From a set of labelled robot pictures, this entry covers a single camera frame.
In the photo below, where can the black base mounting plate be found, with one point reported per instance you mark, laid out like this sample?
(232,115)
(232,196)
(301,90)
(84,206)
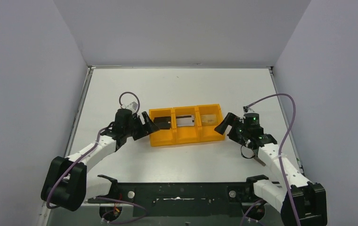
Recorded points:
(177,200)

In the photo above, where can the yellow three-compartment plastic bin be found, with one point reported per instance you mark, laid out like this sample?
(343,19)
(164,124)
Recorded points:
(186,135)

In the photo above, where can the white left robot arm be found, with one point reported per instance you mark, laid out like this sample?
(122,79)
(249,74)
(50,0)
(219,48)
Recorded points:
(67,185)

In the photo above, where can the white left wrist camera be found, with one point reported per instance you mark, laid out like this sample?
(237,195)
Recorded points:
(133,107)

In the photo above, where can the tan leather card holder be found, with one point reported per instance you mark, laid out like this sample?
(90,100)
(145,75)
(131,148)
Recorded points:
(259,161)

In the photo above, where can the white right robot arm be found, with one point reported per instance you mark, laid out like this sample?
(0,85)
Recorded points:
(299,201)

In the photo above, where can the black card in bin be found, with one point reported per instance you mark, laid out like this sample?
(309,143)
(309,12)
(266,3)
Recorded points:
(163,122)

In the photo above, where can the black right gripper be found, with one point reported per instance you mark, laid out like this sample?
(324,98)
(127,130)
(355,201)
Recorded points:
(231,119)

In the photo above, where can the silver card in bin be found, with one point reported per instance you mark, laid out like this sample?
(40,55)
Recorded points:
(185,120)

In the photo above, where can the gold card in bin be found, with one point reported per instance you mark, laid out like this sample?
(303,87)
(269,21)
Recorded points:
(208,119)

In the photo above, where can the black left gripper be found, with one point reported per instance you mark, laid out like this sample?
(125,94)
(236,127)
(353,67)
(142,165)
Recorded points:
(139,126)

